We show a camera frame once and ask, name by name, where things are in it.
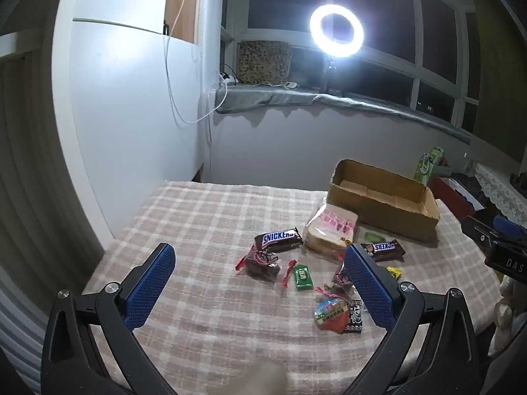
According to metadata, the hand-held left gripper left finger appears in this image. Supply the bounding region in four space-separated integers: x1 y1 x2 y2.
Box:
41 243 178 395

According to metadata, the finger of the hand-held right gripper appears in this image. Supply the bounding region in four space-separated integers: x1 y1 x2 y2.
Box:
461 215 501 251
492 214 527 243

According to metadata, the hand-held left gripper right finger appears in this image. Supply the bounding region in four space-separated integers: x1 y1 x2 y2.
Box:
344 243 480 395

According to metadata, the dark snack packet red trim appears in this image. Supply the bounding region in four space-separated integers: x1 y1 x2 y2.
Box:
235 245 282 282
315 261 359 297

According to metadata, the black white patterned packet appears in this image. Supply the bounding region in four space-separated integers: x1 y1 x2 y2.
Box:
345 298 365 333

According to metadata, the brown chocolate bar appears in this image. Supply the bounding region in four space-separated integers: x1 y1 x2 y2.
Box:
254 227 304 251
364 239 405 262

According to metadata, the round colourful snack packet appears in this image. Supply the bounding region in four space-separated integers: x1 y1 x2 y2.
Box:
314 296 350 334

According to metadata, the bagged sliced bread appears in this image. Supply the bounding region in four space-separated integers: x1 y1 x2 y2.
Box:
303 203 359 261

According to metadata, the cardboard box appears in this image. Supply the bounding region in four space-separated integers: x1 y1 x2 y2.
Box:
327 158 441 244

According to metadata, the red candy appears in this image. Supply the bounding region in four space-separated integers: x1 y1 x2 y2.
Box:
281 259 298 288

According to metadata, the person's left hand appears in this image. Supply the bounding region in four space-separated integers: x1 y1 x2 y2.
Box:
239 360 289 395

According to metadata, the white lace cloth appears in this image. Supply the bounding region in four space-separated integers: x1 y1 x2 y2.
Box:
473 162 527 227

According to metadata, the red box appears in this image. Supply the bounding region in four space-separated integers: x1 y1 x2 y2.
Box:
430 175 486 217

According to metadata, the green tissue pack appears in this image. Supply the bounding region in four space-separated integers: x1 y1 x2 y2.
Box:
414 146 445 186

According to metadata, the black light stand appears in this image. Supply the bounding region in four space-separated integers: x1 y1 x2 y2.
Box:
323 58 342 93

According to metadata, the grey windowsill cloth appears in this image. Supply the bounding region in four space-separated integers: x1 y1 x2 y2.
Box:
215 83 474 145

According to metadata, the leopard print cushion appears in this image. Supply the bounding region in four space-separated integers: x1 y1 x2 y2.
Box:
238 40 291 85

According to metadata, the wooden cabinet panel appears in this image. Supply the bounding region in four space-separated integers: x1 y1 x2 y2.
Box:
165 0 202 44

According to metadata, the window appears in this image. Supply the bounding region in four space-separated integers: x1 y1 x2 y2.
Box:
220 0 480 132

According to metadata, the white cable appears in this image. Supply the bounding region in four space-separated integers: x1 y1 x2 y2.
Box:
164 0 225 124

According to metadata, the ring light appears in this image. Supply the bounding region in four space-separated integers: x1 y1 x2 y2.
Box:
310 4 365 59

